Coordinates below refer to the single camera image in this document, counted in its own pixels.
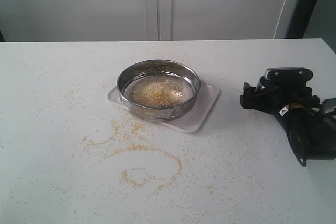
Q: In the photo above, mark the stainless steel cup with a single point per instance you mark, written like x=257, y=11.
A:
x=261, y=83

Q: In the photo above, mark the white plastic tray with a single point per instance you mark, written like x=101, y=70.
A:
x=183, y=118

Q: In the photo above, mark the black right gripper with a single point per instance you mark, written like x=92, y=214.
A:
x=289, y=102

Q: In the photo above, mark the round stainless steel sieve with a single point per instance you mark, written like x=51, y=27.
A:
x=158, y=69

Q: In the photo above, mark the yellow-brown granules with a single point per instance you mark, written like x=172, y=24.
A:
x=155, y=93

